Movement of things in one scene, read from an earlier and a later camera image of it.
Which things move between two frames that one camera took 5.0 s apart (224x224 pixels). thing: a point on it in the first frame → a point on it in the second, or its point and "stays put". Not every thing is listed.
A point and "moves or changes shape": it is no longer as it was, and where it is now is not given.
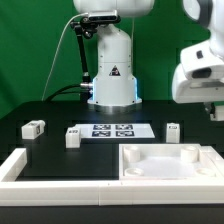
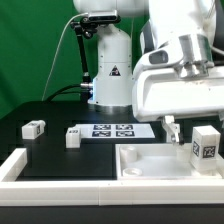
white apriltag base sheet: (115, 131) stays put
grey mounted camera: (104, 16) stays put
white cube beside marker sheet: (73, 137) stays put
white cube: (219, 113) moves or changes shape
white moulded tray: (168, 161) stays put
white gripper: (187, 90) → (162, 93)
